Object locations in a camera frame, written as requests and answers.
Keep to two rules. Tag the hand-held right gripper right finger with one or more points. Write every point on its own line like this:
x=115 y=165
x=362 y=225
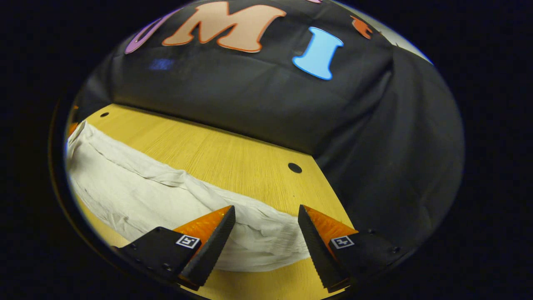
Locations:
x=318 y=250

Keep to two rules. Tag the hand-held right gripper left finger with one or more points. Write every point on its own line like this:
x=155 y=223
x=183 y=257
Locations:
x=210 y=250

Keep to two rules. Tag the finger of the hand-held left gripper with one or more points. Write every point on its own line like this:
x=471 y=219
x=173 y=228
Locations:
x=72 y=128

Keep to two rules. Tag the white jeans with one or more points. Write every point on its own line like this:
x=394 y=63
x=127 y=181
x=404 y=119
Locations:
x=145 y=191

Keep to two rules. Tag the black backdrop cloth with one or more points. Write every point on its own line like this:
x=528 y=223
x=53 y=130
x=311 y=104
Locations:
x=250 y=91

